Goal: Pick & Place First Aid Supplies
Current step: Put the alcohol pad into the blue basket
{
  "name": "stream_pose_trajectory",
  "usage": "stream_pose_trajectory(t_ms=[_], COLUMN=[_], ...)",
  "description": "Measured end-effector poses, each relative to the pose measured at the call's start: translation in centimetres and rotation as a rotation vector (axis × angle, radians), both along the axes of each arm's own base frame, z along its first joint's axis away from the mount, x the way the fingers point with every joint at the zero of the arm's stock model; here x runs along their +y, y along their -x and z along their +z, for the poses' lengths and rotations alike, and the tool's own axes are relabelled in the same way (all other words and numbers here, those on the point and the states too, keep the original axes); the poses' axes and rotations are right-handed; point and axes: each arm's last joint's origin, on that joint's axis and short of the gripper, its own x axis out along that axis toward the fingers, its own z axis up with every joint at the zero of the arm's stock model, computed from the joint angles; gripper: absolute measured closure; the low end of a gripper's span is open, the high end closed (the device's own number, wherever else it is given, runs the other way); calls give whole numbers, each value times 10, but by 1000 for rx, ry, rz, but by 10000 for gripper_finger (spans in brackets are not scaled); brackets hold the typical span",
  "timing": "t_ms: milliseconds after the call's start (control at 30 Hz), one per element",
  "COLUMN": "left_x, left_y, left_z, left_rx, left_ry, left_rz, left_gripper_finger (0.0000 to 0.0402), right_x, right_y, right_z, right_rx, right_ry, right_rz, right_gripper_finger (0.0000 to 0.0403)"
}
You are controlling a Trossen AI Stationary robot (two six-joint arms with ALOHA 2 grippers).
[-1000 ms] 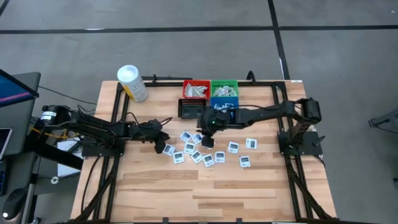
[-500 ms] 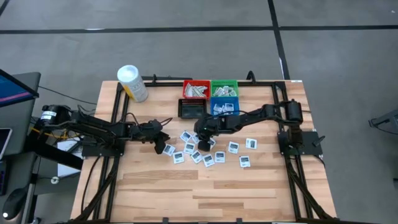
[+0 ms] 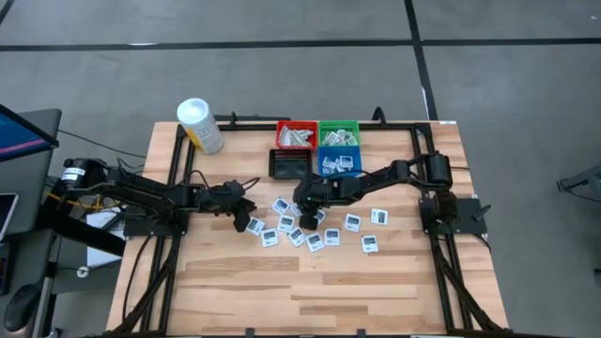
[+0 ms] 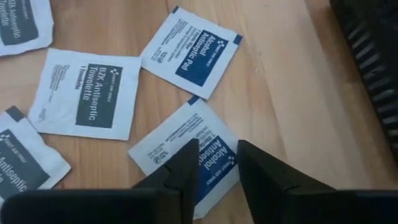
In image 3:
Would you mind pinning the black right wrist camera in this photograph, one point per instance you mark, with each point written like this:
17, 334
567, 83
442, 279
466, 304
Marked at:
308, 221

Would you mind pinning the black support beam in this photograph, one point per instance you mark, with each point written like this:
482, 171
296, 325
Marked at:
84, 235

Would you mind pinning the red plastic basket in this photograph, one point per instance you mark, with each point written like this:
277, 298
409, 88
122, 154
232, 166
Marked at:
297, 124

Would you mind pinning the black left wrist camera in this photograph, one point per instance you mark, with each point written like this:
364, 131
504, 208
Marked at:
241, 220

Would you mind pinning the green striped bandage wrapper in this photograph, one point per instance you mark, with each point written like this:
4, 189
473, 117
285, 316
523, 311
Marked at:
302, 142
305, 134
295, 138
284, 136

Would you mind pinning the blue plastic basket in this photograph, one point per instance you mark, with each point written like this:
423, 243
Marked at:
339, 151

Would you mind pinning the white paper sheet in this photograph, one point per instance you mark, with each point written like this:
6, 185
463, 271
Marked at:
101, 256

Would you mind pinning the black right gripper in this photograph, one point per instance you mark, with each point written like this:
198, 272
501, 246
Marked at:
314, 190

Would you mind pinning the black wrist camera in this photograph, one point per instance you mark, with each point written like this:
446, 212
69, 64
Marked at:
241, 220
308, 221

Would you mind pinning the white tape roll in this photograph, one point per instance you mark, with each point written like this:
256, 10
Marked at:
83, 267

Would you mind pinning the green plastic basket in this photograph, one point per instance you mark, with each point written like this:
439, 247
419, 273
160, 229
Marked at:
339, 126

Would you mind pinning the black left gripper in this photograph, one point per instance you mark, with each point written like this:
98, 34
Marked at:
225, 195

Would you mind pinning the grey workstation cart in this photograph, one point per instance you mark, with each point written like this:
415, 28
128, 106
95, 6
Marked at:
28, 188

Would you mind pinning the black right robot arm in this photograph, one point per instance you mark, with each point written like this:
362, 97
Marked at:
399, 176

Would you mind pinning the black plastic basket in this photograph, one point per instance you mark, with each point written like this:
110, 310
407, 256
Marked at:
290, 166

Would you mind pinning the white wipes canister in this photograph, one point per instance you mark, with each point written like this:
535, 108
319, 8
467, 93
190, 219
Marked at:
199, 122

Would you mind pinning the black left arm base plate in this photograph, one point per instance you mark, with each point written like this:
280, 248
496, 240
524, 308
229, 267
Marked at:
141, 230

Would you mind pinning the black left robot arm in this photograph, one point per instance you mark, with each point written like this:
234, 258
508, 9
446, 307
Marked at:
141, 190

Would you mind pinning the black computer monitor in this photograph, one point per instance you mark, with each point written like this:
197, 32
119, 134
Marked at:
19, 136

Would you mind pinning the grey metal stand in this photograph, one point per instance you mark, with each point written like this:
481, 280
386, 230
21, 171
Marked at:
582, 183

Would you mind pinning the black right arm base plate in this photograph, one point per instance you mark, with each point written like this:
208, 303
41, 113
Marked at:
472, 224

